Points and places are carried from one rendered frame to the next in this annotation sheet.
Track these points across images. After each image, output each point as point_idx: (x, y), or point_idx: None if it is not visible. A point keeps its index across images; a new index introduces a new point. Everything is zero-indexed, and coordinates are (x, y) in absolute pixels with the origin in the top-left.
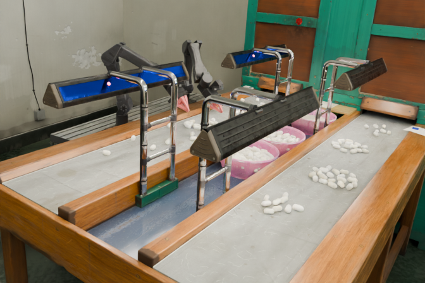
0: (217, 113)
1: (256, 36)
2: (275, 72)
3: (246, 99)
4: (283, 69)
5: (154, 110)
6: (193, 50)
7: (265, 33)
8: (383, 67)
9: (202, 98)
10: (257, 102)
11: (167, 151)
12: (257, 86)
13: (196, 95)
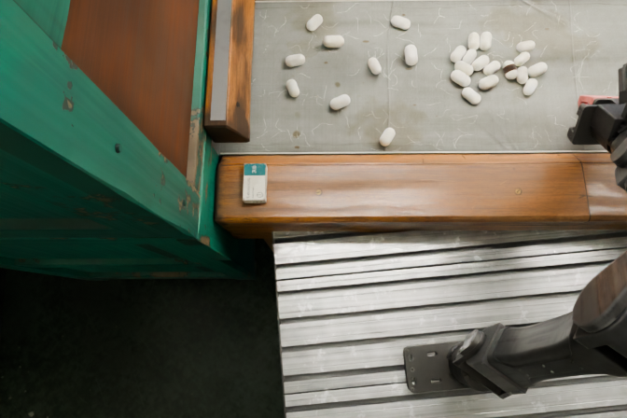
0: (577, 118)
1: (112, 101)
2: (189, 58)
3: (349, 144)
4: (187, 13)
5: (625, 383)
6: None
7: (104, 11)
8: None
9: (343, 360)
10: (355, 95)
11: None
12: (212, 164)
13: (322, 415)
